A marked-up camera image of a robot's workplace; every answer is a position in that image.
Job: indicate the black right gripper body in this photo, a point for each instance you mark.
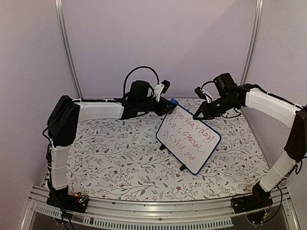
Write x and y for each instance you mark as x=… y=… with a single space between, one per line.
x=224 y=106

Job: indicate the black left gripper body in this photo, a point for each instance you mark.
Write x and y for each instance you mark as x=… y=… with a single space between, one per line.
x=144 y=106

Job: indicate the blue whiteboard eraser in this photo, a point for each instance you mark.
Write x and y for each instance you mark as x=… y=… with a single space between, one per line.
x=173 y=102

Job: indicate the small blue-framed whiteboard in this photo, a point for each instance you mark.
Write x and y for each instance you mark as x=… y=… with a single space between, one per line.
x=192 y=142

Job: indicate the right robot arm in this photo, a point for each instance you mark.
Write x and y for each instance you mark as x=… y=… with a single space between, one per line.
x=291 y=135

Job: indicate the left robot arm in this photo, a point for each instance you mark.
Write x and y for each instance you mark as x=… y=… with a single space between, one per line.
x=62 y=124

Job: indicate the floral patterned table mat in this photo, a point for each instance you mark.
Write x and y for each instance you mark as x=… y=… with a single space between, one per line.
x=121 y=159

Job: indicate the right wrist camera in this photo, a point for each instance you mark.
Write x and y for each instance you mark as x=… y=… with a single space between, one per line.
x=203 y=94

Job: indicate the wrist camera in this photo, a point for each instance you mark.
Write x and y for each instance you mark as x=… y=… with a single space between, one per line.
x=160 y=89
x=203 y=94

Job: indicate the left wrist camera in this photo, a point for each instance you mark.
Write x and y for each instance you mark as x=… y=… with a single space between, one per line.
x=160 y=89

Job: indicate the wire whiteboard stand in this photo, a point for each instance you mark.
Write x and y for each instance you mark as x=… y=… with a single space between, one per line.
x=182 y=167

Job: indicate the right aluminium frame post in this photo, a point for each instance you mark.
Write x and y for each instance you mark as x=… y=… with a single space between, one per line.
x=253 y=40

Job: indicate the aluminium frame post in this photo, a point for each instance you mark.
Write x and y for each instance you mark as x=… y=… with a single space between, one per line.
x=253 y=40
x=67 y=48

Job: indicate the front aluminium rail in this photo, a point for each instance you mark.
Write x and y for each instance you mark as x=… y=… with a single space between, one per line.
x=210 y=214

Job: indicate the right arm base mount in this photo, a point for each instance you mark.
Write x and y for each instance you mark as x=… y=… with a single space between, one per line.
x=251 y=203

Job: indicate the left aluminium frame post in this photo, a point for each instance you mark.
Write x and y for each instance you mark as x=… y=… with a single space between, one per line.
x=67 y=48

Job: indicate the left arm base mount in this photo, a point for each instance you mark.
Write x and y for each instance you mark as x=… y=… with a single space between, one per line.
x=71 y=202

